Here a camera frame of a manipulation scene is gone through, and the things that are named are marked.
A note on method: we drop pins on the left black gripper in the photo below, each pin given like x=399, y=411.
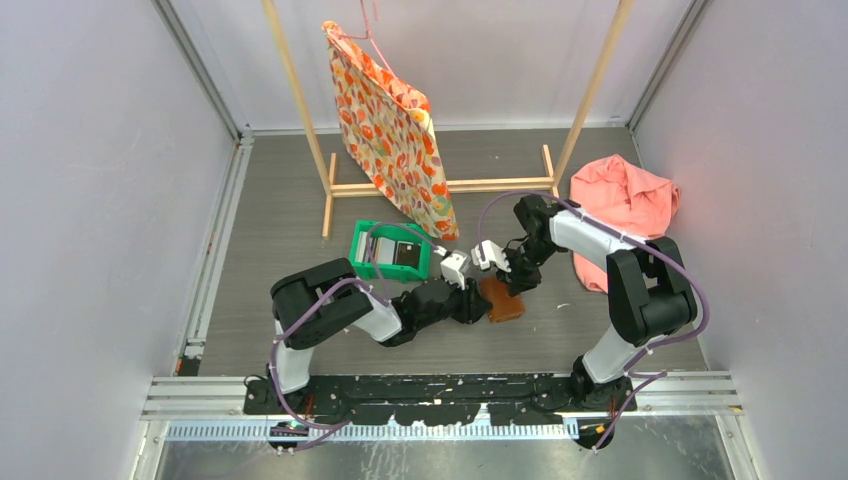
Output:
x=472, y=304

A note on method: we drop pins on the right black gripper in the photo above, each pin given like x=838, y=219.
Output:
x=520, y=282

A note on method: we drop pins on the brown leather card holder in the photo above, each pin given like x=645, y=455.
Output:
x=504, y=306

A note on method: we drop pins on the green plastic card bin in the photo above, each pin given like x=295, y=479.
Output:
x=408, y=232

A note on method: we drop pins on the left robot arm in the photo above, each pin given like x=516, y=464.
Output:
x=311, y=306

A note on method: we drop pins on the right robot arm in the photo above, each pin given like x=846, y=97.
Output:
x=648, y=297

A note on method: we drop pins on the stack of credit cards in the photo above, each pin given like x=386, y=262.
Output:
x=386, y=251

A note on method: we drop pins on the pink crumpled cloth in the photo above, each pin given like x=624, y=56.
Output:
x=626, y=196

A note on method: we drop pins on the floral fabric bag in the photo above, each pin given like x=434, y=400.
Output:
x=396, y=147

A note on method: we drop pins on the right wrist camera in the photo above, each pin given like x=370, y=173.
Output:
x=487, y=255

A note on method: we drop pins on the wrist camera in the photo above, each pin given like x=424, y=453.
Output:
x=453, y=266
x=487, y=255

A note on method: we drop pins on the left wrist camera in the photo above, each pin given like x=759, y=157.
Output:
x=453, y=266

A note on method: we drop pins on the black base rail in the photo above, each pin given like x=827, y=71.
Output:
x=437, y=400

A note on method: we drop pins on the pink wire hanger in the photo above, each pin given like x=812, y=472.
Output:
x=367, y=58

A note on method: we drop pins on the aluminium frame rail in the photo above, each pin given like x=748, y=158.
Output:
x=211, y=408

